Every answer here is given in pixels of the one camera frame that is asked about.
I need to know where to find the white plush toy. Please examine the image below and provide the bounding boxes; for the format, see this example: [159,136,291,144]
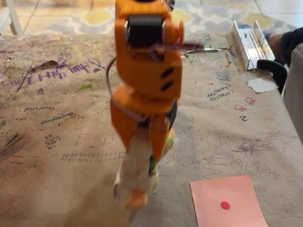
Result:
[113,129,175,210]

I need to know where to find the pink paper sheet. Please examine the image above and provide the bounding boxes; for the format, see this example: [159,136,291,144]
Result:
[189,174,269,227]

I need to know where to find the white torn paper scrap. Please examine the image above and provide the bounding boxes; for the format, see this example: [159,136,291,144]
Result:
[245,75,279,94]

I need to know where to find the grey yellow patterned rug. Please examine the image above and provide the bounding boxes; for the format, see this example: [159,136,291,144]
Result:
[14,0,303,69]

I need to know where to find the black clamp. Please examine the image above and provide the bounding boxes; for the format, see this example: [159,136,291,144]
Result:
[256,59,288,95]

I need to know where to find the grey upholstered sofa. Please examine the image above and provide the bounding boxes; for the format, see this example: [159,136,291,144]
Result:
[283,48,303,144]

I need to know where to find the white chair leg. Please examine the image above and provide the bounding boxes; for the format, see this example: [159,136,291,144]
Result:
[0,0,24,36]

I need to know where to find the person's leg dark shorts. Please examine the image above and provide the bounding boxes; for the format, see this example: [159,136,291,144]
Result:
[263,27,303,67]

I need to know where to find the thin purple robot cable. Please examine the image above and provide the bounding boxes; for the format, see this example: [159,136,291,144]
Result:
[105,58,143,122]

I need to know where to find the aluminium channel rail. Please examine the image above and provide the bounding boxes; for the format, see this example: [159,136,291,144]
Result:
[231,20,276,71]

